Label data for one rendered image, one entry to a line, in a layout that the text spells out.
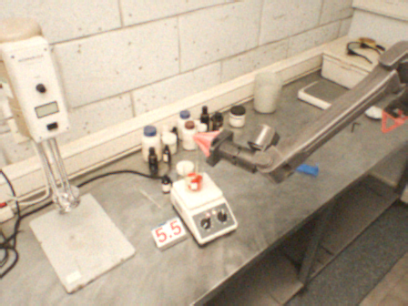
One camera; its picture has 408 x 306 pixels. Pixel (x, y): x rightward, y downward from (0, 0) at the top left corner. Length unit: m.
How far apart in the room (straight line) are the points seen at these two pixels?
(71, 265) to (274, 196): 0.66
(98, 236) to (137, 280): 0.19
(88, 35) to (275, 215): 0.80
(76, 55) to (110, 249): 0.59
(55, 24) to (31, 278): 0.70
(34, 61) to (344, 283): 1.71
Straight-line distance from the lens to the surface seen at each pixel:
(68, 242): 1.11
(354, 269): 2.07
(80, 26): 1.17
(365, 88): 0.89
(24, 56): 0.72
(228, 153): 0.91
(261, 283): 1.79
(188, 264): 1.01
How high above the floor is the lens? 1.59
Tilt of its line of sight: 38 degrees down
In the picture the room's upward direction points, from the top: 1 degrees clockwise
